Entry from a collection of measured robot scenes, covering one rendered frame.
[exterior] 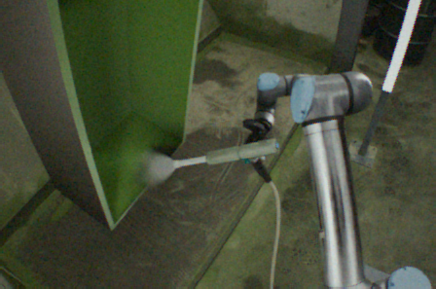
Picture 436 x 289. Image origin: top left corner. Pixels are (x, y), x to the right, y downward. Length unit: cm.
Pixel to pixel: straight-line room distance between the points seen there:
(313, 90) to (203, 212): 128
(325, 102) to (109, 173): 112
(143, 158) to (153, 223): 58
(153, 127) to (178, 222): 56
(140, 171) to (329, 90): 93
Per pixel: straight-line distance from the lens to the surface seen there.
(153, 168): 149
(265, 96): 143
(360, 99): 91
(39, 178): 222
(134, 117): 184
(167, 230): 195
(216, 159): 133
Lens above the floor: 176
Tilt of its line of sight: 46 degrees down
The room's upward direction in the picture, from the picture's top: 3 degrees counter-clockwise
